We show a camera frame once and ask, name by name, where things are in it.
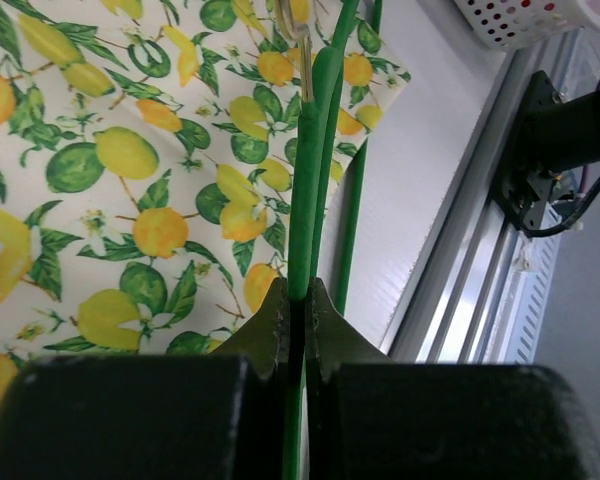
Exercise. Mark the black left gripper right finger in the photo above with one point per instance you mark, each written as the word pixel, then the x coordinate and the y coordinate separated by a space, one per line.
pixel 330 340

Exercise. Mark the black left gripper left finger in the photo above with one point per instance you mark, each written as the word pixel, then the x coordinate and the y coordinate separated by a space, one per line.
pixel 264 339

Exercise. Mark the lemon print skirt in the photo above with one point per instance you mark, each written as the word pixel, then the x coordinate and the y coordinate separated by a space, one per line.
pixel 147 156

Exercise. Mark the green clothes hanger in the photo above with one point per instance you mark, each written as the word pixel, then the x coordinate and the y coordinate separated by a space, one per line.
pixel 313 411

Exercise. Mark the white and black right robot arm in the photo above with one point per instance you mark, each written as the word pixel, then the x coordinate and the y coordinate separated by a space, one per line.
pixel 580 130

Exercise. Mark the white plastic laundry basket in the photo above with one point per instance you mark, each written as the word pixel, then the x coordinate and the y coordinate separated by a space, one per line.
pixel 509 25

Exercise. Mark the aluminium mounting rail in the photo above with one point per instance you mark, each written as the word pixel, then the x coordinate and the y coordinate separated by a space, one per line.
pixel 449 309

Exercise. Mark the slotted grey cable duct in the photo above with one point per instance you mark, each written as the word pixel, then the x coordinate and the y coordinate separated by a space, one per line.
pixel 526 300

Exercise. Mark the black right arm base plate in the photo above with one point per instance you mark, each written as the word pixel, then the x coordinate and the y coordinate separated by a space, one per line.
pixel 523 196

